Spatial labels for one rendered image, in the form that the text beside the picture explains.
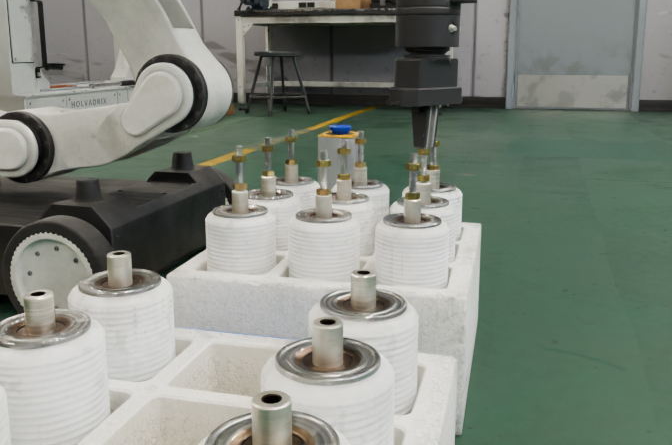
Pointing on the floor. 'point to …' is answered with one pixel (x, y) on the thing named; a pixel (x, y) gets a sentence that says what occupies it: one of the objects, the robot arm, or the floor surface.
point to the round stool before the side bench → (281, 80)
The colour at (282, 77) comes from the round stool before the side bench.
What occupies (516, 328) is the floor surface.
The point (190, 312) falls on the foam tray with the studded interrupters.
